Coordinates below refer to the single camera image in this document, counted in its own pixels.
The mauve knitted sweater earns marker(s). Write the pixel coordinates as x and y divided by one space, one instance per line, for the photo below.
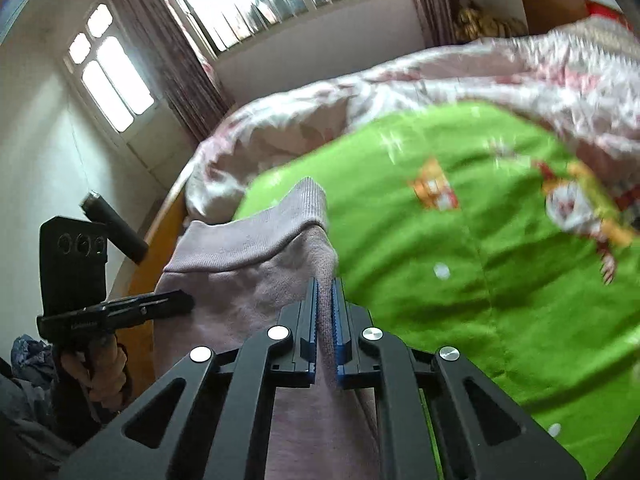
240 270

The pile of dark clothes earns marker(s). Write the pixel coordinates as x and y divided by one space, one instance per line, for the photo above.
27 400

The wooden bed frame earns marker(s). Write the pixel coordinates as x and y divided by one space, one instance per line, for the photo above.
150 250

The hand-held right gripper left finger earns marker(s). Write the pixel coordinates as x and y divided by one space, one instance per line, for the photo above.
310 325

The wooden headboard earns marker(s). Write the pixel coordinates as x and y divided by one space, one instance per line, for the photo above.
550 7

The white door with glass panes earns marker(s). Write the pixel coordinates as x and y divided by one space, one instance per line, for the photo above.
112 80

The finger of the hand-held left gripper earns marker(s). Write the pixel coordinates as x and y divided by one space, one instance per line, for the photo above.
155 305

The brown yellow floral blanket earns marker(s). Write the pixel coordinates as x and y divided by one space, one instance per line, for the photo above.
487 25

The red patterned pillow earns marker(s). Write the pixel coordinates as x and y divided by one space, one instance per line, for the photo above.
607 12

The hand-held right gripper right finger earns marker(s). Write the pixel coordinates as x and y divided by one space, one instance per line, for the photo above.
340 325

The green cartoon printed bedsheet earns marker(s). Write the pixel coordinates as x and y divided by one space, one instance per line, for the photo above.
475 285

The pink floral quilt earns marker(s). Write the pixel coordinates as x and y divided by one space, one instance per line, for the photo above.
400 90

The person's left hand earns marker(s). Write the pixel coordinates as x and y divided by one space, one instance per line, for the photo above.
102 380

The patterned maroon curtain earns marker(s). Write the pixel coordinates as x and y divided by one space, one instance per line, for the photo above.
165 45
432 0

